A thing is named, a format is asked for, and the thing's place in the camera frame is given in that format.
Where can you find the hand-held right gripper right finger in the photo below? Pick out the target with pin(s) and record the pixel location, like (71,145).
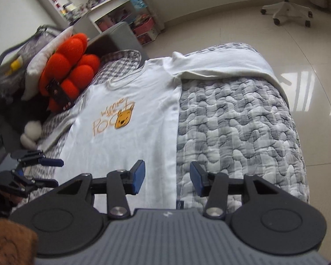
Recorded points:
(197,178)

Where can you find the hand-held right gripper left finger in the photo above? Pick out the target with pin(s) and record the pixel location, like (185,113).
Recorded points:
(139,175)

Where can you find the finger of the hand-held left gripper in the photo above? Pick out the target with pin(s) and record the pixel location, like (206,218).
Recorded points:
(52,162)
(45,184)

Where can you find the white printed t-shirt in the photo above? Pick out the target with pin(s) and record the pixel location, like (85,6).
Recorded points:
(154,88)

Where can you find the grey shoulder bag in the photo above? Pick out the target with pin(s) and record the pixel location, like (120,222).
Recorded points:
(2,77)

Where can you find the white plush toy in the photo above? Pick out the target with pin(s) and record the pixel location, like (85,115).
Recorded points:
(33,129)

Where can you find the brown fuzzy cloth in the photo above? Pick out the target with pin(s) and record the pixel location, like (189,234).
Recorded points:
(11,243)

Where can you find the grey quilted blanket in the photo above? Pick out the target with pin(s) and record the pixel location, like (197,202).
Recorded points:
(237,129)

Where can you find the black smartphone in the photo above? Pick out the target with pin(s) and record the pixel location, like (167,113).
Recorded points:
(58,93)

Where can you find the orange knot cushion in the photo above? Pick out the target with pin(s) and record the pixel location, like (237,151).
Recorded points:
(80,71)

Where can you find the white ruffled pillow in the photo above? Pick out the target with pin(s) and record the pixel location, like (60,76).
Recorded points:
(38,63)

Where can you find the yellow bottle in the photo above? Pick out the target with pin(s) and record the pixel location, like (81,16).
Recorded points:
(16,65)

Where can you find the grey checked quilted mat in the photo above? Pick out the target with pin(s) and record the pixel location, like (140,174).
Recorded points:
(121,60)

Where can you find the pink basket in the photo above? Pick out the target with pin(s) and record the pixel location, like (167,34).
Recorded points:
(144,29)

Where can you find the cluster of small desk items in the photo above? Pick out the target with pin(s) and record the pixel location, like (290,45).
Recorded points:
(71,9)

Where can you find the white bookshelf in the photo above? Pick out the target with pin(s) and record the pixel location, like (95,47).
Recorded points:
(44,0)

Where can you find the white desk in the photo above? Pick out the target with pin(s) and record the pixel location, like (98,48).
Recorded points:
(107,8)

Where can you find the white office chair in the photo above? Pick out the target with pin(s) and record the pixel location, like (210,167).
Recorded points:
(284,7)

